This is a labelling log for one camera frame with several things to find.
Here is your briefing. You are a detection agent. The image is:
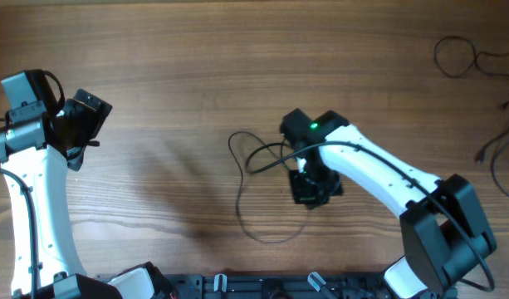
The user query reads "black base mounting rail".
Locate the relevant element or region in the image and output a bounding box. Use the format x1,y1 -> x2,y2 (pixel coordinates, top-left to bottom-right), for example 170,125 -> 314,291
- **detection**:
166,272 -> 398,299

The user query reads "left camera black cable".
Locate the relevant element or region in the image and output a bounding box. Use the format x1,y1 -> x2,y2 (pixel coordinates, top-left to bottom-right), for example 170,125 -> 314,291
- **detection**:
0,116 -> 41,299

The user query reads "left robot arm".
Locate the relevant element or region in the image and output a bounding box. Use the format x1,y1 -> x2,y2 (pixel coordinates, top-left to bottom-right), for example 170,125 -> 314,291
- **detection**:
0,69 -> 157,298

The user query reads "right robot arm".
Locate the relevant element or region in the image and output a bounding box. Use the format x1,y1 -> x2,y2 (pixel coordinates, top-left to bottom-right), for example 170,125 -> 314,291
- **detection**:
280,109 -> 497,298

